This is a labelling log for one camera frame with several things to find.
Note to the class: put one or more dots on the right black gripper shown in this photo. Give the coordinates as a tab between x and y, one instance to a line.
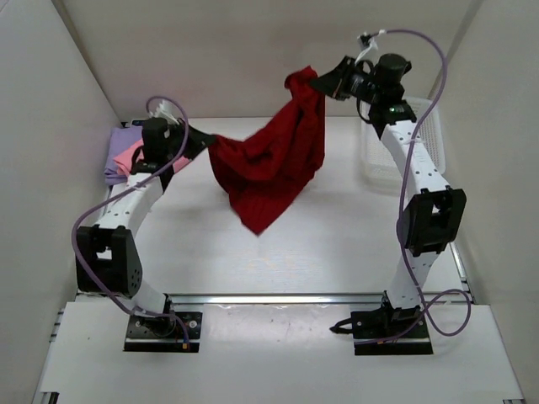
334	83

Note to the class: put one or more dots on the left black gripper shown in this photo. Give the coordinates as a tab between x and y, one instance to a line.
198	141

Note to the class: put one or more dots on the red t shirt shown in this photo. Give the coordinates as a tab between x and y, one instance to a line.
263	174

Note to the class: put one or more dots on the purple t shirt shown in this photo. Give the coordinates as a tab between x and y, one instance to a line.
120	140

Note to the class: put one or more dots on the pink t shirt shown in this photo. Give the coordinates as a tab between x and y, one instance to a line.
126	159

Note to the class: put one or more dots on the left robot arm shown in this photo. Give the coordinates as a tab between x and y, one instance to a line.
107	258

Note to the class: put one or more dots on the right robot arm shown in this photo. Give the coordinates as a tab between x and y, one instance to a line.
430	210

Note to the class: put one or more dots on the white plastic laundry basket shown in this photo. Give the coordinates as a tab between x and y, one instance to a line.
376	164

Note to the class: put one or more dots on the aluminium rail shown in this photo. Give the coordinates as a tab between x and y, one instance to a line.
278	299

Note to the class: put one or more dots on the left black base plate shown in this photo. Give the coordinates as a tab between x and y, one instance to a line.
152	335

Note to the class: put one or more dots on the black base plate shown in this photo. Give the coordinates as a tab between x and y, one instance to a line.
152	335
375	333

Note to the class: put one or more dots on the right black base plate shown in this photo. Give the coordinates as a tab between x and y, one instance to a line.
375	333

